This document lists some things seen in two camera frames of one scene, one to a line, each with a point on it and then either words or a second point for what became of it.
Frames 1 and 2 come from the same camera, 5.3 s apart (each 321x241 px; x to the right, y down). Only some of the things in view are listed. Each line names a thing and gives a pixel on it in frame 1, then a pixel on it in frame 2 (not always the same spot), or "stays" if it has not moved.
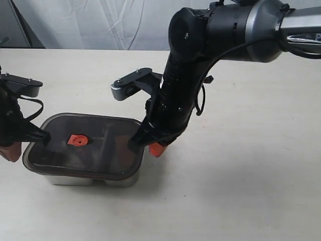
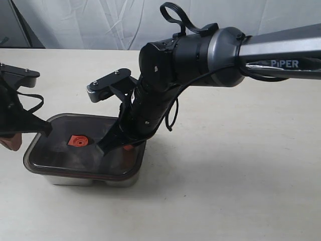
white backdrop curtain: x=104 y=24 stays
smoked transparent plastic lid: x=85 y=147 stays
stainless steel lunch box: x=69 y=181 stays
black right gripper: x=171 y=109 → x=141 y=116
